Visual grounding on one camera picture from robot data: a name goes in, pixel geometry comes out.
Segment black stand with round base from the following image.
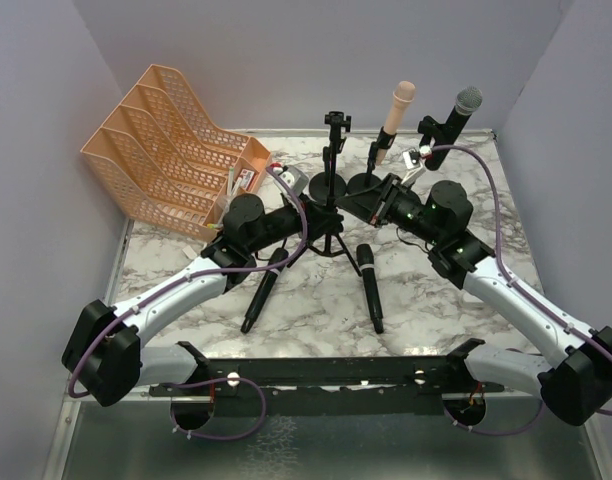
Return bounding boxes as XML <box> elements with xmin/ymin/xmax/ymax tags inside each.
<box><xmin>347</xmin><ymin>128</ymin><xmax>396</xmax><ymax>194</ymax></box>

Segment black microphone with white ring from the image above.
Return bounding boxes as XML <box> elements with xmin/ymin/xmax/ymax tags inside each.
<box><xmin>356</xmin><ymin>244</ymin><xmax>384</xmax><ymax>334</ymax></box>

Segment small black tripod stand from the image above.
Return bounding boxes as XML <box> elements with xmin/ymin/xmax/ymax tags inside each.
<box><xmin>287</xmin><ymin>111</ymin><xmax>361</xmax><ymax>276</ymax></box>

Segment beige pink microphone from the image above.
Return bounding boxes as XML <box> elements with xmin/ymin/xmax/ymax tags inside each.
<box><xmin>375</xmin><ymin>81</ymin><xmax>416</xmax><ymax>165</ymax></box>

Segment silver mesh head black microphone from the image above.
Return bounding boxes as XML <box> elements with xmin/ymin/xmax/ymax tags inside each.
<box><xmin>442</xmin><ymin>86</ymin><xmax>483</xmax><ymax>145</ymax></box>

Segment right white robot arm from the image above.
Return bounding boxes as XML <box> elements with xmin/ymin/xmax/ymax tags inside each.
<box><xmin>336</xmin><ymin>175</ymin><xmax>612</xmax><ymax>426</ymax></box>

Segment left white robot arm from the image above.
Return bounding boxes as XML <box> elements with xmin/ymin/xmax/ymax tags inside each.
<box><xmin>62</xmin><ymin>194</ymin><xmax>343</xmax><ymax>406</ymax></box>

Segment small red white box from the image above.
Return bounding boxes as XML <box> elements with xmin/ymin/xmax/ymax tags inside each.
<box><xmin>236</xmin><ymin>169</ymin><xmax>256</xmax><ymax>190</ymax></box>

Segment pens in organizer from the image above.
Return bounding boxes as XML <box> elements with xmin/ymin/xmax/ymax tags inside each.
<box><xmin>207</xmin><ymin>167</ymin><xmax>241</xmax><ymax>230</ymax></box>

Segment small white eraser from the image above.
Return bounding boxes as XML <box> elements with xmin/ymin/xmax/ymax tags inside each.
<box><xmin>182</xmin><ymin>246</ymin><xmax>196</xmax><ymax>259</ymax></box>

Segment orange plastic file organizer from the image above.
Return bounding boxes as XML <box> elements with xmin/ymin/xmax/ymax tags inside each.
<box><xmin>81</xmin><ymin>64</ymin><xmax>272</xmax><ymax>242</ymax></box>

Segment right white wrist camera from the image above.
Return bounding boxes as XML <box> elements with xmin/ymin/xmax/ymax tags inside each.
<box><xmin>401</xmin><ymin>145</ymin><xmax>432</xmax><ymax>188</ymax></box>

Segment black mounting rail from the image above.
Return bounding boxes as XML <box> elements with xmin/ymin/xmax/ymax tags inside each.
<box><xmin>148</xmin><ymin>349</ymin><xmax>492</xmax><ymax>416</ymax></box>

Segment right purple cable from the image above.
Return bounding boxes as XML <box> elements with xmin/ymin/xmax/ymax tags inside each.
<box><xmin>420</xmin><ymin>144</ymin><xmax>612</xmax><ymax>435</ymax></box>

